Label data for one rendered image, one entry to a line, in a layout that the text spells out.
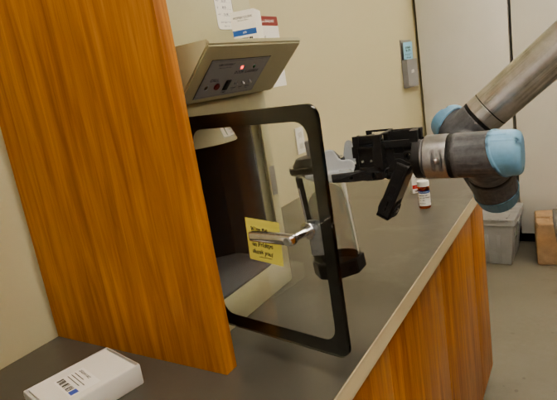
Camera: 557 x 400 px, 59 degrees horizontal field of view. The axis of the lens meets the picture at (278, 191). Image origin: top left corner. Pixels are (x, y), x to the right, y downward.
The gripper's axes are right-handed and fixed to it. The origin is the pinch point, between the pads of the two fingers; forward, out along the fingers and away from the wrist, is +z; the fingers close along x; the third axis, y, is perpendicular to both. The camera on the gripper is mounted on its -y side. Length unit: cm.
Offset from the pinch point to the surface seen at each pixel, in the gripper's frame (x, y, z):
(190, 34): 8.2, 30.0, 19.3
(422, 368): -25, -57, -7
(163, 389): 33.4, -29.7, 19.2
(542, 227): -254, -99, -17
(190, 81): 17.7, 21.1, 13.3
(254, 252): 20.0, -8.7, 4.7
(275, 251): 20.8, -8.0, -0.3
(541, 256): -254, -119, -16
